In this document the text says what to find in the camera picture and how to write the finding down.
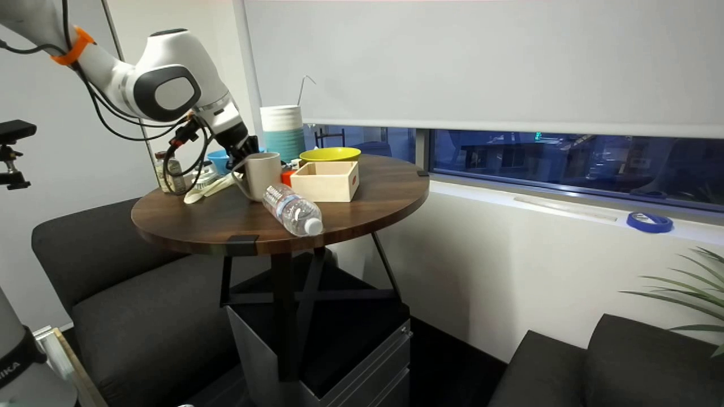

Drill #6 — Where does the dark window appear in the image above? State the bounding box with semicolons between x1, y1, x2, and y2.
309;121;724;220

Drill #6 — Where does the yellow plate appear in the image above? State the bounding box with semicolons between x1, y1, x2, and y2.
297;144;364;164

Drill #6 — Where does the blue patterned paper bowl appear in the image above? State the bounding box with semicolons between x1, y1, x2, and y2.
207;147;235;175

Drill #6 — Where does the light wooden box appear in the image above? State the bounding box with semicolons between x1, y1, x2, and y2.
287;158;363;202

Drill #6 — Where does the blue tape roll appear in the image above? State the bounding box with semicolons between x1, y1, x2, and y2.
624;207;676;235

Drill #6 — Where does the dark grey sofa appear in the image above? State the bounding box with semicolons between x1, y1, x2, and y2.
486;311;724;407
29;196;251;407

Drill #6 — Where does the green spiky plant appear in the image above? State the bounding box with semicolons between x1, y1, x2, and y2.
622;246;724;360

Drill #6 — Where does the white roller blind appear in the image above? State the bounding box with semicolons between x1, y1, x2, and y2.
240;0;724;139

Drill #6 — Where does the black cable with orange connector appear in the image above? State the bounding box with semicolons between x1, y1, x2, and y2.
0;0;221;196

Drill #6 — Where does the black camera on tripod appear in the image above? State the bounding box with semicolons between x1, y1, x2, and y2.
0;116;38;192

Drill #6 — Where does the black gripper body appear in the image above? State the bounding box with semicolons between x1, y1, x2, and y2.
214;119;262;172

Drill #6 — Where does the grey metal bin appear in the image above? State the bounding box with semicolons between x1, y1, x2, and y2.
224;296;414;407

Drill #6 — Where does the white plastic utensil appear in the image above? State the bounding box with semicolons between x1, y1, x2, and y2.
182;174;243;207
191;161;228;188

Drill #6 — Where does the aluminium frame bar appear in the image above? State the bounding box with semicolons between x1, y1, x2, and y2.
29;323;108;407

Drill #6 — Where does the beige ceramic mug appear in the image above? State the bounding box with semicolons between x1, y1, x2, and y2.
234;152;283;202

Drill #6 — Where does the small glass spice jar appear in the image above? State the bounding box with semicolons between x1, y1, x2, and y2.
154;148;188;196

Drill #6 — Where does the clear plastic water bottle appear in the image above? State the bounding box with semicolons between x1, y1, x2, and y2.
261;180;326;240

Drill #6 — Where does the stack of white cups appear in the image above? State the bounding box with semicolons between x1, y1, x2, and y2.
258;102;309;164

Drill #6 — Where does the round dark wooden table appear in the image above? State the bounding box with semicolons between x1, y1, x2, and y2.
129;154;433;382

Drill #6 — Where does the thin grey bent wire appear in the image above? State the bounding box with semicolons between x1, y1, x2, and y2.
294;71;319;109

